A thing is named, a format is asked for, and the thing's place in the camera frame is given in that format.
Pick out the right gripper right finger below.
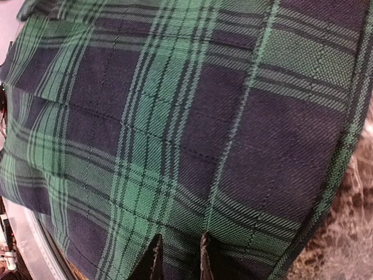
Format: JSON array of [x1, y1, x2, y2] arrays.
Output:
[[200, 232, 224, 280]]

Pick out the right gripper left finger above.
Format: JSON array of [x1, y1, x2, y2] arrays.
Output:
[[128, 234, 164, 280]]

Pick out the dark green plaid garment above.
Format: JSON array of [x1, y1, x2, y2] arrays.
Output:
[[1, 1, 372, 279]]

